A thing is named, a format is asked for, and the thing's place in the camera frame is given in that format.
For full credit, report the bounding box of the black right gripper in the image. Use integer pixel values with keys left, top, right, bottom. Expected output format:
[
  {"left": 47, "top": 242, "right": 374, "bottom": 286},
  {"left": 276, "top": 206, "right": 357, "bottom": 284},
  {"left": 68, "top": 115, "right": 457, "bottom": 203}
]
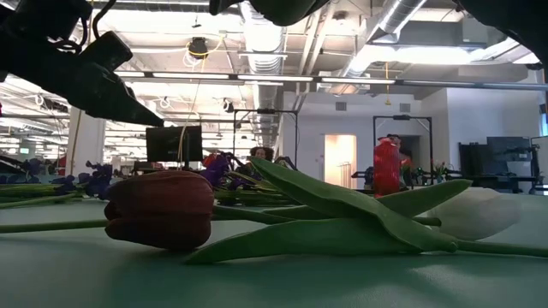
[{"left": 208, "top": 0, "right": 331, "bottom": 27}]

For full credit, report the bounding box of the red ribbed glass vase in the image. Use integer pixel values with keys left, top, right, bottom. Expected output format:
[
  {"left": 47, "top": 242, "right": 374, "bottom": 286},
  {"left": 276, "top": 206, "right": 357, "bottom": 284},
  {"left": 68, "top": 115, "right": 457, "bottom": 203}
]
[{"left": 372, "top": 136, "right": 402, "bottom": 198}]

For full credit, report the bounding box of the silver ceiling ventilation duct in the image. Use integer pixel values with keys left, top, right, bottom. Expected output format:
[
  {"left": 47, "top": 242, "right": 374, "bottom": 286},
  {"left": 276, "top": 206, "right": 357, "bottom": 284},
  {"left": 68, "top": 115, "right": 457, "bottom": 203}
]
[
  {"left": 238, "top": 2, "right": 287, "bottom": 149},
  {"left": 342, "top": 0, "right": 429, "bottom": 78}
]

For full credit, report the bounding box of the white artificial tulip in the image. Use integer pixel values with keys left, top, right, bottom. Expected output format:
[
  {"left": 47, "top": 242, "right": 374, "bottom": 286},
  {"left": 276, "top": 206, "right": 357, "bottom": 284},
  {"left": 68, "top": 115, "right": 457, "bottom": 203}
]
[{"left": 0, "top": 187, "right": 524, "bottom": 241}]

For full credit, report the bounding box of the yellow hanging cord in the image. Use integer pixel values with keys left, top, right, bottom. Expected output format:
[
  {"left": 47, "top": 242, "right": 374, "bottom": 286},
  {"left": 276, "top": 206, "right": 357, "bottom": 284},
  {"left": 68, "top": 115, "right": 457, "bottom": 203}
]
[{"left": 384, "top": 62, "right": 392, "bottom": 107}]

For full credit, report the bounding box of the lit doorway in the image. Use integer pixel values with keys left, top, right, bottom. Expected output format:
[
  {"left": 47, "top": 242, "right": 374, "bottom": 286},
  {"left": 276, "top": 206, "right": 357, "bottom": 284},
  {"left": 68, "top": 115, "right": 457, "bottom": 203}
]
[{"left": 324, "top": 134, "right": 358, "bottom": 189}]

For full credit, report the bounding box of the black station frame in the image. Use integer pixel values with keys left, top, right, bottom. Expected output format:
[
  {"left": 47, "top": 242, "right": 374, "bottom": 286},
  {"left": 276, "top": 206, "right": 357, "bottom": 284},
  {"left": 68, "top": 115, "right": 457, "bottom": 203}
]
[
  {"left": 372, "top": 114, "right": 433, "bottom": 185},
  {"left": 232, "top": 109, "right": 300, "bottom": 170}
]

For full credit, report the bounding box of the black computer monitor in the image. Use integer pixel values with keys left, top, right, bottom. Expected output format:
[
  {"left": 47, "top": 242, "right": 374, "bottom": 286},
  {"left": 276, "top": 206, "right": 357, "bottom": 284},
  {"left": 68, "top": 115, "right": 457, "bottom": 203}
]
[{"left": 145, "top": 125, "right": 204, "bottom": 170}]

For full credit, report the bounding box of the overhead light bar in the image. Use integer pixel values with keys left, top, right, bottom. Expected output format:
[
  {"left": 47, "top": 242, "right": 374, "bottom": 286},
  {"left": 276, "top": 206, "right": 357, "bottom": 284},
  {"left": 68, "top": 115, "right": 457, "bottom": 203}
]
[{"left": 113, "top": 70, "right": 548, "bottom": 92}]

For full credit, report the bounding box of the white building column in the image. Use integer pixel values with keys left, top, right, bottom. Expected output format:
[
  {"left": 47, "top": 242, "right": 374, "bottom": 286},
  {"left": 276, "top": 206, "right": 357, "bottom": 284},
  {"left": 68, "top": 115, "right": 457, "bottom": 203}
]
[{"left": 66, "top": 106, "right": 107, "bottom": 176}]

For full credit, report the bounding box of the yellow ceiling cable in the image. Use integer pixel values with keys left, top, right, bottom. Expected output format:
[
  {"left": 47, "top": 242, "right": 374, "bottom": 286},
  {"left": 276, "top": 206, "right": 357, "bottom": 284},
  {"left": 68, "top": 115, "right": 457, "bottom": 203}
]
[{"left": 177, "top": 38, "right": 224, "bottom": 172}]

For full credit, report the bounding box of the red artificial tulip with leaves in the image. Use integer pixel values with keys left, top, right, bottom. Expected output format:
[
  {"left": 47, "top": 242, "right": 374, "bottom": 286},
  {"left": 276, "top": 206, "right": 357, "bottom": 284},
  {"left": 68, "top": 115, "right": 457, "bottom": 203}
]
[{"left": 104, "top": 157, "right": 548, "bottom": 265}]

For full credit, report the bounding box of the dark cabinet with monitors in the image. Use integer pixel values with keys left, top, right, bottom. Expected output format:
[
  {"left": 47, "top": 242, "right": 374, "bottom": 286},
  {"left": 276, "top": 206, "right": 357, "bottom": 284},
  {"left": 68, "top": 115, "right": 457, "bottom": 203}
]
[{"left": 458, "top": 136, "right": 536, "bottom": 192}]

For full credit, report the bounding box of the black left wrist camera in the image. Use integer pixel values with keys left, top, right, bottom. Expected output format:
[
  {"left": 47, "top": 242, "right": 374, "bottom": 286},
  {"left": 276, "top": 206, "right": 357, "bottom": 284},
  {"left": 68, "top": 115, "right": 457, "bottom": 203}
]
[{"left": 79, "top": 30, "right": 134, "bottom": 73}]

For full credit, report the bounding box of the person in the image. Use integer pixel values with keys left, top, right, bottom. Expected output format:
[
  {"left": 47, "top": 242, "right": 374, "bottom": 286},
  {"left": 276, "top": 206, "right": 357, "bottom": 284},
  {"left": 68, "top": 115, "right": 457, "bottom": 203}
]
[
  {"left": 386, "top": 133, "right": 414, "bottom": 189},
  {"left": 249, "top": 146, "right": 275, "bottom": 166}
]

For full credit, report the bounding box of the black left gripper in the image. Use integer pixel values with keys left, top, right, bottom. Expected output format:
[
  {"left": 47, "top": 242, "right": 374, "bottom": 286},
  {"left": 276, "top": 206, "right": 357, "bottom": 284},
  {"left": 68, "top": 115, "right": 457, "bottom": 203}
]
[{"left": 36, "top": 0, "right": 166, "bottom": 127}]

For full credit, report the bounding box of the yellowish cord by column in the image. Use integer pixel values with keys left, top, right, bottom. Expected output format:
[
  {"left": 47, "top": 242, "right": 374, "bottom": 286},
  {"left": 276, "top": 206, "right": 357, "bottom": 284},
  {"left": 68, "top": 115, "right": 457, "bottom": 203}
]
[{"left": 69, "top": 109, "right": 83, "bottom": 176}]

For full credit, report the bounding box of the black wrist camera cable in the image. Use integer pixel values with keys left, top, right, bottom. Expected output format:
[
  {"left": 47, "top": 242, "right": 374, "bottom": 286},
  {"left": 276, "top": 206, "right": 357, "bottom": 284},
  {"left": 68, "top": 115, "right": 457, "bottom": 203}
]
[{"left": 91, "top": 0, "right": 117, "bottom": 42}]

